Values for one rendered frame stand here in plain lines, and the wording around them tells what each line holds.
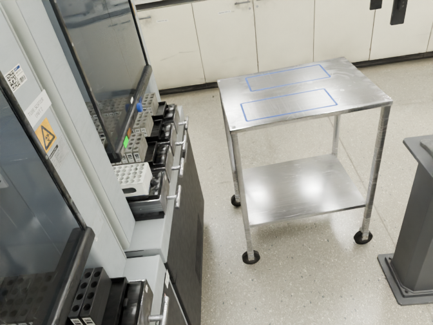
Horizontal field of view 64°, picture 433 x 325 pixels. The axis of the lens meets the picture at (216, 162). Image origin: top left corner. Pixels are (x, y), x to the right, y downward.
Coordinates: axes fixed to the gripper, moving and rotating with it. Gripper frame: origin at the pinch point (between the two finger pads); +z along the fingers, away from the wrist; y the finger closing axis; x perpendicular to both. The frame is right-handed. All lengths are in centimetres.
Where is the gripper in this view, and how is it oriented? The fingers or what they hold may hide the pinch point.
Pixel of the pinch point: (386, 11)
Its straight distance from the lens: 103.7
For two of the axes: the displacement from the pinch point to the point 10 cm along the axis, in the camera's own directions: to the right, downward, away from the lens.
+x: -9.9, 1.2, 0.8
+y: -0.1, -6.1, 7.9
